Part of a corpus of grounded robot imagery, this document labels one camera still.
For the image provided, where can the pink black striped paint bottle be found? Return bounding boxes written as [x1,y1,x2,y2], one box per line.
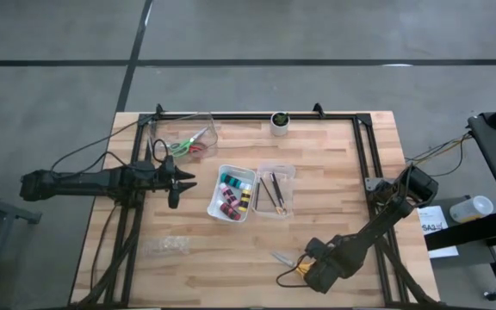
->
[218,182,241,208]

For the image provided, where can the black pen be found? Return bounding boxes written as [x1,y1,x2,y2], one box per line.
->
[270,171,284,207]

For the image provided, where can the long black cable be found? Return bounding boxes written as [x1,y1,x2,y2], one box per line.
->
[49,114,163,173]

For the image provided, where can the frosted translucent plastic bin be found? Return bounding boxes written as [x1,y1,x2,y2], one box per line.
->
[251,160,297,220]

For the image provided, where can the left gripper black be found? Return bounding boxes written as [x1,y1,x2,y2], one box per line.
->
[144,155,198,210]

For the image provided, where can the yellow black striped paint bottle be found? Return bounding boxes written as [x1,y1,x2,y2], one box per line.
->
[238,183,253,214]

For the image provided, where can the bundle of coloured wires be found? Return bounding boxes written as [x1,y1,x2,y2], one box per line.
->
[405,132,474,178]

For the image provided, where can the grey metal table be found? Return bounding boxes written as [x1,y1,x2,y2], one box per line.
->
[0,184,42,310]

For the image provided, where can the clear plastic bin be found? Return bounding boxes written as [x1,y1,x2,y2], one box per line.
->
[146,112,220,159]

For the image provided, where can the white plastic bin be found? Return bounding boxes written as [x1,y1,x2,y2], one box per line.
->
[206,164,257,224]

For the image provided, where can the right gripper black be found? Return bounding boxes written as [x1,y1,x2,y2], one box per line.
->
[302,235,355,295]

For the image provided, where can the yellow-handled scissors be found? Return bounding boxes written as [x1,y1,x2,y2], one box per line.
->
[271,251,316,277]

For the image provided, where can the white printed paper sheet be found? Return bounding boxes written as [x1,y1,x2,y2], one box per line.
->
[418,205,460,259]

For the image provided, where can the succulent in white pot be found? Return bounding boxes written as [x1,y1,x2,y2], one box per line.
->
[270,110,291,138]

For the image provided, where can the black paintbrush yellow ferrule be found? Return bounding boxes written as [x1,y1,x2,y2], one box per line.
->
[273,172,288,215]

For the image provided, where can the black metal rig frame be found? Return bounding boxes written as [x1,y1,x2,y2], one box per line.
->
[69,102,443,309]

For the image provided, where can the clear plastic bag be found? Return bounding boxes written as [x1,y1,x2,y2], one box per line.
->
[141,235,191,258]

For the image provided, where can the brown paintbrush silver ferrule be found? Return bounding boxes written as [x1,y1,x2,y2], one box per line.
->
[259,176,278,208]

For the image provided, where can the teal black striped paint bottle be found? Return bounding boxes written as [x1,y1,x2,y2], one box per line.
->
[220,172,244,189]

